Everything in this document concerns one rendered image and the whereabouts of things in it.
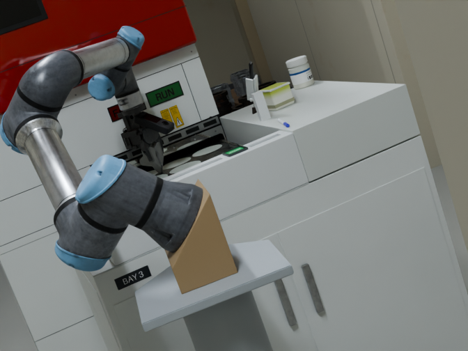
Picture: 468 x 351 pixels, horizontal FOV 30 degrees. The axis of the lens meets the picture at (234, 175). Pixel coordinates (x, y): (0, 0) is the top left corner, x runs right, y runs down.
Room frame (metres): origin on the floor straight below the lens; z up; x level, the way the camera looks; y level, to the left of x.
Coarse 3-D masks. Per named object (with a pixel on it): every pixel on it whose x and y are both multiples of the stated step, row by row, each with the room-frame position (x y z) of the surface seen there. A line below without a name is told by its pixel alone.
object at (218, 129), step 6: (216, 126) 2.81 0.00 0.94; (204, 132) 2.79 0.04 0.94; (210, 132) 2.80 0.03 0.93; (216, 132) 2.80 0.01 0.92; (222, 132) 2.81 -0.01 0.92; (186, 138) 2.78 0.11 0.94; (192, 138) 2.78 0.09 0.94; (198, 138) 2.79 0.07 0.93; (204, 138) 2.79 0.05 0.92; (174, 144) 2.76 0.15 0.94; (180, 144) 2.77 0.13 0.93; (186, 144) 2.77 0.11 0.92; (168, 150) 2.76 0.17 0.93; (174, 150) 2.76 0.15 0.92; (132, 162) 2.72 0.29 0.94; (138, 162) 2.73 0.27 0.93
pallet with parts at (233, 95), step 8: (240, 72) 8.58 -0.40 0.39; (248, 72) 8.36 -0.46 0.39; (232, 80) 8.60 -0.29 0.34; (240, 80) 8.10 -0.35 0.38; (216, 88) 8.08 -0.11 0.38; (224, 88) 8.10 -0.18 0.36; (240, 88) 8.12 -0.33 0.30; (232, 96) 8.15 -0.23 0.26; (240, 96) 8.20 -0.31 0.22; (232, 104) 8.09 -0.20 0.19
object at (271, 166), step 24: (264, 144) 2.20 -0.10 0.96; (288, 144) 2.21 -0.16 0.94; (192, 168) 2.21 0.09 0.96; (216, 168) 2.16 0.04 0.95; (240, 168) 2.17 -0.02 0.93; (264, 168) 2.19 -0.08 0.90; (288, 168) 2.21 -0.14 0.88; (216, 192) 2.15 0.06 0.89; (240, 192) 2.17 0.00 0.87; (264, 192) 2.18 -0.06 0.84; (120, 240) 2.08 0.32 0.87; (144, 240) 2.10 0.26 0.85
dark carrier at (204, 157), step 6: (216, 144) 2.73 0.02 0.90; (222, 144) 2.70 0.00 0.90; (228, 144) 2.66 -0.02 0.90; (216, 150) 2.64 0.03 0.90; (222, 150) 2.61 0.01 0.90; (186, 156) 2.71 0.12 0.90; (192, 156) 2.68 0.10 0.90; (198, 156) 2.64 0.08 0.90; (204, 156) 2.62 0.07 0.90; (210, 156) 2.59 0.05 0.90; (216, 156) 2.56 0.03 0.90; (168, 162) 2.71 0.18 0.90; (186, 162) 2.61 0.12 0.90; (174, 168) 2.60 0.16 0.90; (156, 174) 2.59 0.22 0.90; (168, 174) 2.54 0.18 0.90
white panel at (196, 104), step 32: (160, 64) 2.79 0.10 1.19; (192, 64) 2.81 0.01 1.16; (192, 96) 2.81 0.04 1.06; (64, 128) 2.69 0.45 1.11; (96, 128) 2.72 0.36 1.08; (0, 160) 2.64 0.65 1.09; (128, 160) 2.74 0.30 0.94; (0, 192) 2.63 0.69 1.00; (32, 192) 2.65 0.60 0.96; (0, 224) 2.62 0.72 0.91; (32, 224) 2.64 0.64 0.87
